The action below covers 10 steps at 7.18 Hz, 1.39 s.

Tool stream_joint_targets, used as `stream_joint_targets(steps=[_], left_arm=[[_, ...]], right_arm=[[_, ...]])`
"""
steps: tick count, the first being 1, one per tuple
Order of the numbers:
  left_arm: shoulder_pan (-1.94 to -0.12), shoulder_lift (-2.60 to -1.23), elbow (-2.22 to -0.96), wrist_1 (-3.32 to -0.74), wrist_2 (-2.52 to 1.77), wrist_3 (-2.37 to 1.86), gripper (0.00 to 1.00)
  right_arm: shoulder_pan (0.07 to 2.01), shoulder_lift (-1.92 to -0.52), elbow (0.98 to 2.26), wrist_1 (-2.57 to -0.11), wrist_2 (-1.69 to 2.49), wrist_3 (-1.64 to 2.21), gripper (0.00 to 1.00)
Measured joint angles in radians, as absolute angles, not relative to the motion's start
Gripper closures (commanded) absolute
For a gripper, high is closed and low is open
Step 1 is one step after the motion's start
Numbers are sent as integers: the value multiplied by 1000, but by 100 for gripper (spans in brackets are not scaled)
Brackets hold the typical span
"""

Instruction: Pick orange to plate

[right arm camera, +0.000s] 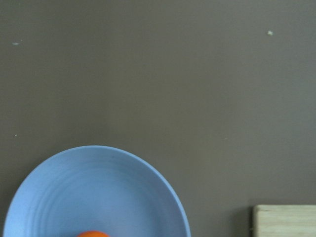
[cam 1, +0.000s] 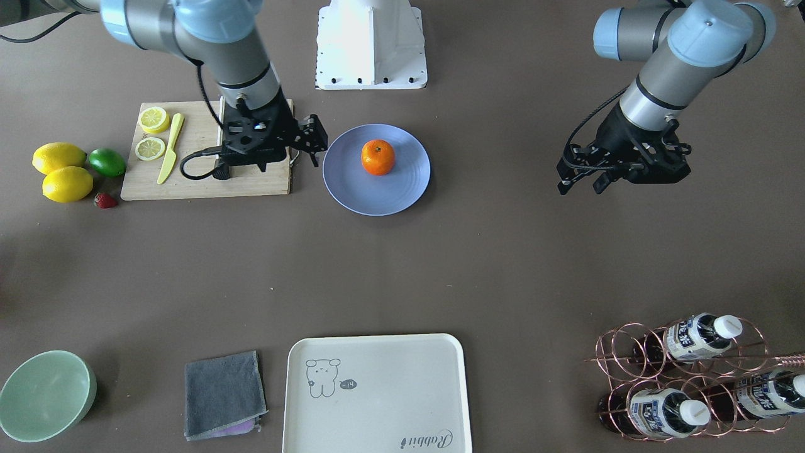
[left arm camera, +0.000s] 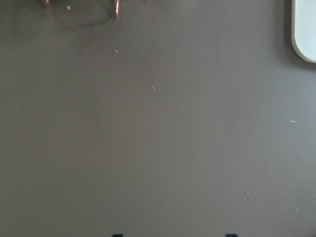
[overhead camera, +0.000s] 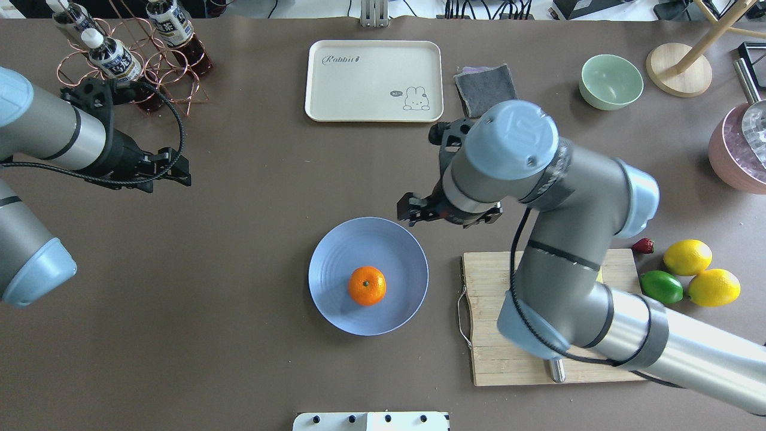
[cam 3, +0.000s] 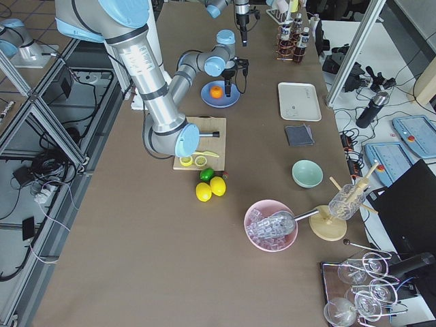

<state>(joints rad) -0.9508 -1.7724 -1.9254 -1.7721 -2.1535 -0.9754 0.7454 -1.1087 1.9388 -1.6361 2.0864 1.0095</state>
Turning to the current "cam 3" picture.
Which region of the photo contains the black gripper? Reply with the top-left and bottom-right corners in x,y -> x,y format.
236,14 -> 249,46
221,66 -> 236,97

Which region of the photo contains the orange mandarin fruit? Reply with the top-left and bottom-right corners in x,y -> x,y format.
209,85 -> 223,99

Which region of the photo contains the blue round plate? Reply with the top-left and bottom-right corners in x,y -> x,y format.
200,80 -> 240,108

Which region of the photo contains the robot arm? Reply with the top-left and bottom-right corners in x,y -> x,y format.
204,0 -> 249,47
55,1 -> 236,157

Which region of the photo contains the tea bottle front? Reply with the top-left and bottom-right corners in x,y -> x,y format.
278,20 -> 293,59

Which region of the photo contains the tea bottle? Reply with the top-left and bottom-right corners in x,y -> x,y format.
278,20 -> 293,59
293,13 -> 302,35
293,27 -> 310,63

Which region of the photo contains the steel muddler black tip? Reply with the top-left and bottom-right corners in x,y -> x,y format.
200,131 -> 220,138

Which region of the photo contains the tea bottle back left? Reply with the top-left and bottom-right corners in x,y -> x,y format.
293,13 -> 302,35

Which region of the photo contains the tea bottle back right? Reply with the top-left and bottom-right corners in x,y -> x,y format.
293,27 -> 310,63

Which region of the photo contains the bamboo cutting board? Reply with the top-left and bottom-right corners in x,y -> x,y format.
173,116 -> 227,171

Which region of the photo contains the cream rabbit tray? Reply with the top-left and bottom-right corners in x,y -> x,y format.
278,82 -> 322,122

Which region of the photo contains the yellow plastic knife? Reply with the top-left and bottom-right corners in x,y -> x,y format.
193,151 -> 220,158

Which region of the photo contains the lemon half upper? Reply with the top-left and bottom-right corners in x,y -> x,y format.
193,155 -> 208,168

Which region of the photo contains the lemon half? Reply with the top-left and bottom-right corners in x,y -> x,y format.
193,155 -> 208,168
179,156 -> 193,167

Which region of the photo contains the lemon half lower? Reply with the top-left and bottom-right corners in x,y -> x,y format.
179,156 -> 193,167

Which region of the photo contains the grey folded cloth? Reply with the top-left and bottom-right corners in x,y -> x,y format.
285,124 -> 315,146

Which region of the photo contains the green lime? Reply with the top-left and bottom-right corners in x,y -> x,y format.
199,168 -> 215,182

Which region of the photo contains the yellow lemon upper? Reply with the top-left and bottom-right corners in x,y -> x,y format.
210,176 -> 227,196

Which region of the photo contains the yellow lemon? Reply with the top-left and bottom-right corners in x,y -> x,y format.
210,176 -> 227,196
195,182 -> 212,202

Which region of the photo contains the yellow lemon lower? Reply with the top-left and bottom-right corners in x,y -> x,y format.
195,182 -> 212,202

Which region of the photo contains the green bowl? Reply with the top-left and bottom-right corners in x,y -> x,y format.
292,159 -> 324,188

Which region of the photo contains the pink bowl with ice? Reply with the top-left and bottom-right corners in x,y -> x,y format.
243,199 -> 298,253

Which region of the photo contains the metal ice scoop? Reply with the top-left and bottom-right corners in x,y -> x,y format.
250,209 -> 319,239

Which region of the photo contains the black thermos bottle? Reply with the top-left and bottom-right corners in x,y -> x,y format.
356,91 -> 389,129

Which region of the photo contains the clear glass on stand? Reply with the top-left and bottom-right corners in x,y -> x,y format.
328,184 -> 365,221

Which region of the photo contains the wooden cup stand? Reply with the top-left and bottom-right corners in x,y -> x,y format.
309,161 -> 378,241

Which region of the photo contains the blue teach pendant near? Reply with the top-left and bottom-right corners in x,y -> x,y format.
364,142 -> 416,187

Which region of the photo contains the blue teach pendant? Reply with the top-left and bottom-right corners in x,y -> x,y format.
364,142 -> 416,187
392,115 -> 435,159

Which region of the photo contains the blue teach pendant far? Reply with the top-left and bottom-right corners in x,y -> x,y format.
392,115 -> 435,159

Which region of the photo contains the black laptop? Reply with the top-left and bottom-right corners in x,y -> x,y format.
367,159 -> 435,254

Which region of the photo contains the wine glass rack tray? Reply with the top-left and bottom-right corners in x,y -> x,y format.
320,250 -> 408,326

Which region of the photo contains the copper wire bottle rack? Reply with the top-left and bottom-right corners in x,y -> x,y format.
276,19 -> 294,61

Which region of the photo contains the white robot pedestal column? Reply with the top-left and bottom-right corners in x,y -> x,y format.
131,1 -> 172,110

